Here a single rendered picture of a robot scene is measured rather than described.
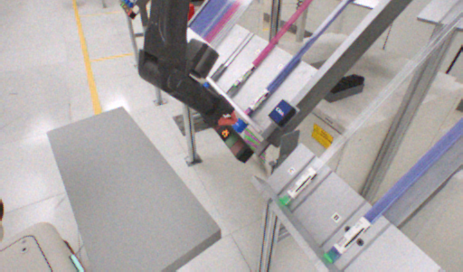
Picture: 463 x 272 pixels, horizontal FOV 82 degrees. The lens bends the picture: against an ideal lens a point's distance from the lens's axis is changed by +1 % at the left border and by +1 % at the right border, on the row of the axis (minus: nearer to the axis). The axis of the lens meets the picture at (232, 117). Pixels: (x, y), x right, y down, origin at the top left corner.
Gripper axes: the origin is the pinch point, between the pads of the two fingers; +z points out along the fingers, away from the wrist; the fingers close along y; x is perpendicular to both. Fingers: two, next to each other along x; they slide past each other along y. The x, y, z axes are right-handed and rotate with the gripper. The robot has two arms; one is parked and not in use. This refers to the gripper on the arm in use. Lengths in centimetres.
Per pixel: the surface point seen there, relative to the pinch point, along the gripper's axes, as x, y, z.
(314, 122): -14.2, 4.8, 35.2
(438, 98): -50, -10, 61
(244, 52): -15.8, 18.7, 3.0
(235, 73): -9.3, 15.5, 3.0
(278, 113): -8.9, -10.7, -1.6
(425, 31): -127, 64, 155
